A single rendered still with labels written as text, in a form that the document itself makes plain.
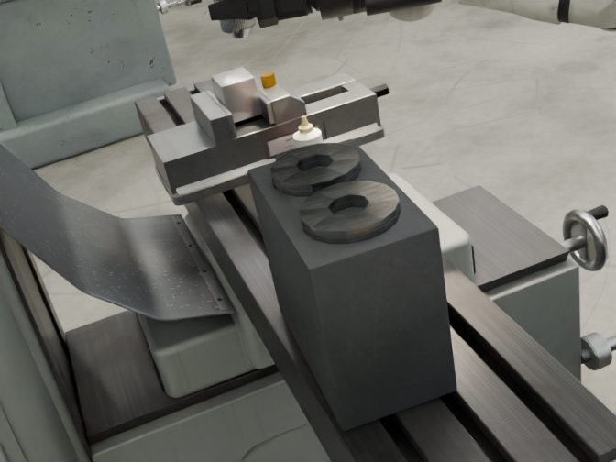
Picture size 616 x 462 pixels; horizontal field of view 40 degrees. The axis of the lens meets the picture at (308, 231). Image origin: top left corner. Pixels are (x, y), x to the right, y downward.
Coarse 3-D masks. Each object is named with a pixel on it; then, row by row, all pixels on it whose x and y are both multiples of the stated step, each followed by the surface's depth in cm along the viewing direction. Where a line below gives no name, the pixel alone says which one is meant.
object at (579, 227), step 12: (576, 216) 151; (588, 216) 149; (600, 216) 150; (564, 228) 156; (576, 228) 154; (588, 228) 148; (600, 228) 148; (564, 240) 158; (576, 240) 151; (588, 240) 151; (600, 240) 147; (576, 252) 156; (588, 252) 152; (600, 252) 148; (588, 264) 152; (600, 264) 149
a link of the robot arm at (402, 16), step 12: (360, 0) 108; (372, 0) 106; (384, 0) 106; (396, 0) 106; (408, 0) 106; (420, 0) 106; (432, 0) 106; (360, 12) 111; (372, 12) 107; (384, 12) 107; (396, 12) 113; (408, 12) 112; (420, 12) 112
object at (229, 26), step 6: (216, 0) 110; (240, 18) 111; (246, 18) 111; (252, 18) 112; (222, 24) 112; (228, 24) 111; (234, 24) 111; (240, 24) 111; (246, 24) 111; (252, 24) 112; (222, 30) 113; (228, 30) 112; (234, 30) 112; (240, 30) 112
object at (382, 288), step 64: (256, 192) 87; (320, 192) 79; (384, 192) 77; (320, 256) 72; (384, 256) 72; (320, 320) 74; (384, 320) 76; (448, 320) 78; (320, 384) 85; (384, 384) 79; (448, 384) 81
